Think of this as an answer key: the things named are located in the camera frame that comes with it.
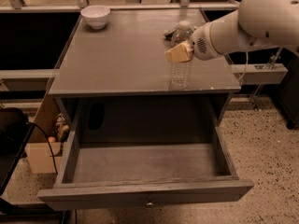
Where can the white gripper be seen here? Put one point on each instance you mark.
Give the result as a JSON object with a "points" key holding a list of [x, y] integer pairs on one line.
{"points": [[201, 45]]}

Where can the clear plastic water bottle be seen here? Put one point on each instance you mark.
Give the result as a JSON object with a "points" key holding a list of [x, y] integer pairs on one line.
{"points": [[180, 72]]}

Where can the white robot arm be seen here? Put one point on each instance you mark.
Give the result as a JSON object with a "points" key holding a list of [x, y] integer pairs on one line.
{"points": [[255, 25]]}

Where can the grey open top drawer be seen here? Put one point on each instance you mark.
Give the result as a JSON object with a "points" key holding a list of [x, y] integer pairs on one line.
{"points": [[123, 175]]}

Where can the green snack bag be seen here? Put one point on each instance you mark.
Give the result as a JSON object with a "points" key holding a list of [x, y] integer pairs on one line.
{"points": [[168, 34]]}

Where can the grey wooden cabinet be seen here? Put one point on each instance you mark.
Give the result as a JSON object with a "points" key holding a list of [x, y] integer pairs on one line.
{"points": [[121, 79]]}

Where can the white ceramic bowl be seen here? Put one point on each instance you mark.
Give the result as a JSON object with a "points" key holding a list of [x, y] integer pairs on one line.
{"points": [[95, 16]]}

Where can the toys in cardboard box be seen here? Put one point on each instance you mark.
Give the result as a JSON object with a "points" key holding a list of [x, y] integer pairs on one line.
{"points": [[61, 130]]}

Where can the cardboard box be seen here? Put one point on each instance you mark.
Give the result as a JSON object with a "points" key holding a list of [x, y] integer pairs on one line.
{"points": [[44, 157]]}

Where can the black chair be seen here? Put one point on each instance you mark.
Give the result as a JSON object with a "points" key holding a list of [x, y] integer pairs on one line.
{"points": [[15, 131]]}

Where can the metal railing frame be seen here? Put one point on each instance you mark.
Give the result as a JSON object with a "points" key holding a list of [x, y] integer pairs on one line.
{"points": [[38, 80]]}

